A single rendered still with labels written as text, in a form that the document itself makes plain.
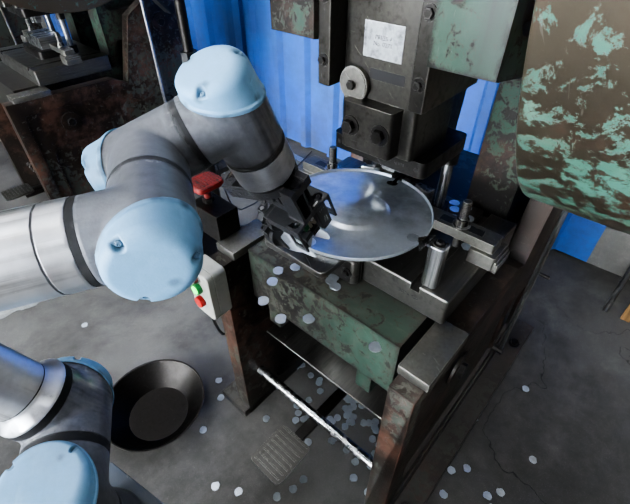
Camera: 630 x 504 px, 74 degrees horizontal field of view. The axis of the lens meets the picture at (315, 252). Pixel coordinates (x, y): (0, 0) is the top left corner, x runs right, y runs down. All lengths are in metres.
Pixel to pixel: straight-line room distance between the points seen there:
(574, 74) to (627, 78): 0.03
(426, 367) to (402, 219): 0.26
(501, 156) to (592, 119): 0.64
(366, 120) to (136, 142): 0.41
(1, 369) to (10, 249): 0.35
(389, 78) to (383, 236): 0.25
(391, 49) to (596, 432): 1.29
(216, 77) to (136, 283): 0.20
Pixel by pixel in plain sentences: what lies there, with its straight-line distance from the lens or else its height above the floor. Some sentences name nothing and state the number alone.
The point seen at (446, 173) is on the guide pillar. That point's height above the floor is 0.81.
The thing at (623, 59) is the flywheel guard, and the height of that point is 1.17.
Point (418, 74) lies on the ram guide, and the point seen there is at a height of 1.04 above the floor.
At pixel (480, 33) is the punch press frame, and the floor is 1.11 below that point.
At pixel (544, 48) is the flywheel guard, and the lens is 0.30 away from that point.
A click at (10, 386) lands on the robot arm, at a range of 0.70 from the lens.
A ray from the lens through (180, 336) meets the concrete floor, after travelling 1.64.
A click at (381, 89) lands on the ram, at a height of 1.00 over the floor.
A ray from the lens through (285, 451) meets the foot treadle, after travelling 1.17.
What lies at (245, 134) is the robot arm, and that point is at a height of 1.05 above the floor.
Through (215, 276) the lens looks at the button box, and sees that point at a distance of 0.91.
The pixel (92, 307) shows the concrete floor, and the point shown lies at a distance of 1.87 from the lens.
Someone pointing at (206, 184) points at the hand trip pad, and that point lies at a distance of 0.94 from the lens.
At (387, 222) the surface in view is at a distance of 0.77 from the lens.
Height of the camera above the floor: 1.24
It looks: 41 degrees down
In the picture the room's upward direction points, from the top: straight up
